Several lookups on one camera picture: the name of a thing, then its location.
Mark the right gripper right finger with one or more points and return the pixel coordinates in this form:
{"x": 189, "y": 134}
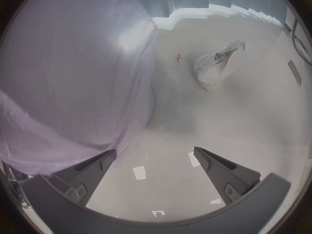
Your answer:
{"x": 224, "y": 174}

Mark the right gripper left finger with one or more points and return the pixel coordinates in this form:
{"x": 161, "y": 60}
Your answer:
{"x": 92, "y": 172}

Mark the purple plastic bag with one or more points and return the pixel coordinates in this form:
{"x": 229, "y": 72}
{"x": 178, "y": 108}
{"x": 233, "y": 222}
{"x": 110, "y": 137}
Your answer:
{"x": 36, "y": 142}

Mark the clear plastic wrapper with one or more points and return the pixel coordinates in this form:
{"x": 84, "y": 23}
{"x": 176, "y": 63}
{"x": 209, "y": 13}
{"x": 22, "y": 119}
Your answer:
{"x": 212, "y": 69}

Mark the white trash bin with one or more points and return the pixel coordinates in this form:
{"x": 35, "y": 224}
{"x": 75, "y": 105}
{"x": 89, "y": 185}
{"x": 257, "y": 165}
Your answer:
{"x": 73, "y": 57}

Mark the small red white scrap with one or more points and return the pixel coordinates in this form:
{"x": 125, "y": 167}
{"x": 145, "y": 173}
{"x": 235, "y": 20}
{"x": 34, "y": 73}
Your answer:
{"x": 179, "y": 58}

